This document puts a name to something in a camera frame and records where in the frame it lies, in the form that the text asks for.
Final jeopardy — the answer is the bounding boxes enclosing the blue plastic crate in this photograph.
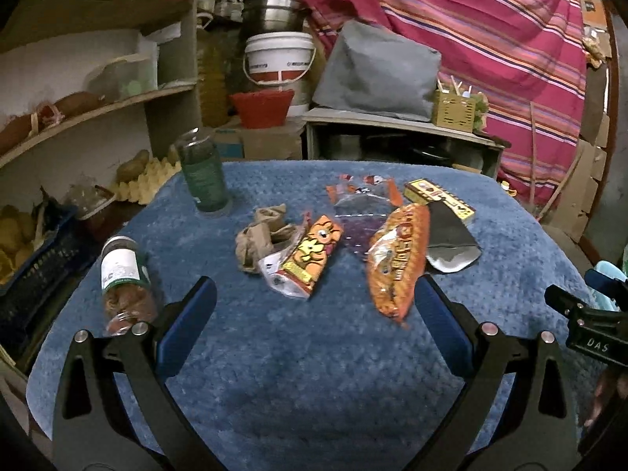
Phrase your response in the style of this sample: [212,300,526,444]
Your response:
[0,203,99,354]

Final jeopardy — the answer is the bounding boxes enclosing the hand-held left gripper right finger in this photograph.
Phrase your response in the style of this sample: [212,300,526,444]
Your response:
[414,275,580,471]

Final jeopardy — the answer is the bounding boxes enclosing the clear plastic container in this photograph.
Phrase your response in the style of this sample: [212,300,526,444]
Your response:
[86,54,158,104]

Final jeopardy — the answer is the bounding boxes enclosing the blue knitted blanket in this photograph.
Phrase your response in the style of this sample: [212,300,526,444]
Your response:
[27,159,614,471]

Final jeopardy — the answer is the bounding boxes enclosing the sweet potato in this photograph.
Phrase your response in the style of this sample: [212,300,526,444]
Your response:
[0,91,106,153]

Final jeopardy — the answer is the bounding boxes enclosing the green leafy herbs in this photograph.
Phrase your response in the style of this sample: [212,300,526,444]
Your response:
[471,91,491,131]

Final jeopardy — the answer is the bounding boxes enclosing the pile of potatoes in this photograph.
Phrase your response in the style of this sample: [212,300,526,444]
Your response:
[0,203,45,285]

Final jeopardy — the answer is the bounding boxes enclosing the white labelled jar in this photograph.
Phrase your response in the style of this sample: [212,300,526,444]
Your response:
[100,235,159,337]

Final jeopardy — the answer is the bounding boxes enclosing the low wooden shelf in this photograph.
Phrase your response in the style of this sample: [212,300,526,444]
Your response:
[301,107,506,177]

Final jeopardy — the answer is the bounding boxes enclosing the grey cushion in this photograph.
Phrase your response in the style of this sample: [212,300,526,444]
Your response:
[311,20,442,121]

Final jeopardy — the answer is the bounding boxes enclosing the small purple packet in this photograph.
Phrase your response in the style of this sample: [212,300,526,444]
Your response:
[338,212,381,253]

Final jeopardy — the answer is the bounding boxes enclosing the person's right forearm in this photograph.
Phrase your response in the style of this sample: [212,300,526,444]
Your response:
[579,365,628,457]

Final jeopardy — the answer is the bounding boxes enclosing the brown cardboard box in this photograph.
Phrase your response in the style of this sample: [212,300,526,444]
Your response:
[213,126,305,162]

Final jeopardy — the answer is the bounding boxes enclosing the brown paper bag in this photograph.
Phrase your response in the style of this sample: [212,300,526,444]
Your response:
[234,203,302,276]

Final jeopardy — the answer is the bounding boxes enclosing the wooden stick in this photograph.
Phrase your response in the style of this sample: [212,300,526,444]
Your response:
[529,100,540,204]

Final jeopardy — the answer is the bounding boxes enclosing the orange cartoon snack packet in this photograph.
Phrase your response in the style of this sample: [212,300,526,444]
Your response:
[257,214,344,300]

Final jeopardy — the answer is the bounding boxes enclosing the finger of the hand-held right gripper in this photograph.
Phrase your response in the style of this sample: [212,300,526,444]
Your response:
[584,269,626,311]

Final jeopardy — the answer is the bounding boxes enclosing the clear packet orange trim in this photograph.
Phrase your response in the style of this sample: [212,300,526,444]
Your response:
[327,174,404,217]

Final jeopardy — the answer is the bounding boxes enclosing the wooden corner shelf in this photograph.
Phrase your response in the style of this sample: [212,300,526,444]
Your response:
[0,0,202,217]

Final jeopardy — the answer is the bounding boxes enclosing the yellow egg tray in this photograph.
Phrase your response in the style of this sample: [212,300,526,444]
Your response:
[110,157,182,204]

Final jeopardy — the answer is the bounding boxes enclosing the yellow cardboard box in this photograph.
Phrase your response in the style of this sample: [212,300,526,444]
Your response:
[403,179,476,221]

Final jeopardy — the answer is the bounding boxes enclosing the large orange chip bag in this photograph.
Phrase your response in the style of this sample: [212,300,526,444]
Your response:
[367,203,431,323]

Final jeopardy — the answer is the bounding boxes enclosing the yellow utensil holder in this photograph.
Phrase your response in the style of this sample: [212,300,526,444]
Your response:
[432,76,479,131]

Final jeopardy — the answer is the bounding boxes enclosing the white plastic bucket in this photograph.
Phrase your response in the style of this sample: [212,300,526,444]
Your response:
[243,32,316,113]

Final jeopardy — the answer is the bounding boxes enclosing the yellow oil jug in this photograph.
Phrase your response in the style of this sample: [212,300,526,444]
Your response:
[196,12,231,128]

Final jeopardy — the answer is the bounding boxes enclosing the red woven basket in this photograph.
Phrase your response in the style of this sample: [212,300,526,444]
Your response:
[230,89,295,130]

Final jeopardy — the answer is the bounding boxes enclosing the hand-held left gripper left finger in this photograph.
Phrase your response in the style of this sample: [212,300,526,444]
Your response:
[53,276,218,471]

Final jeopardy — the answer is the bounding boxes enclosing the black pouch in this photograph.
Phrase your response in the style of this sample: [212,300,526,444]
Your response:
[424,201,482,273]

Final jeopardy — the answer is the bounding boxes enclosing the red striped cloth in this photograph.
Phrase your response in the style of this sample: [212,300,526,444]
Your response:
[289,0,590,207]

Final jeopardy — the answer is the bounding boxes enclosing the cardboard sheets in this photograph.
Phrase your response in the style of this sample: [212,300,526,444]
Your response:
[554,59,614,256]

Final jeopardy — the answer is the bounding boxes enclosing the steel cooking pot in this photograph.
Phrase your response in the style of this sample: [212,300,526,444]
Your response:
[240,0,307,35]

